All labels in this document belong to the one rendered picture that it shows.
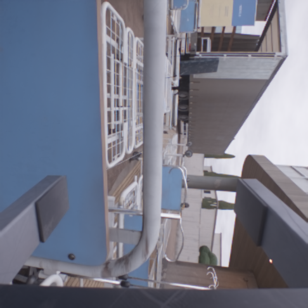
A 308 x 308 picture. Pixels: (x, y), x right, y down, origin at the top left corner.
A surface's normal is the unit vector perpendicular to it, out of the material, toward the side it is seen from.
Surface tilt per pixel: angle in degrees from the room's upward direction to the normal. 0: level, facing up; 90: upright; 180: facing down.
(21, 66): 90
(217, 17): 91
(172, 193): 90
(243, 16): 89
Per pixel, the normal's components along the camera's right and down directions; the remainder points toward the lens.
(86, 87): -0.18, 0.26
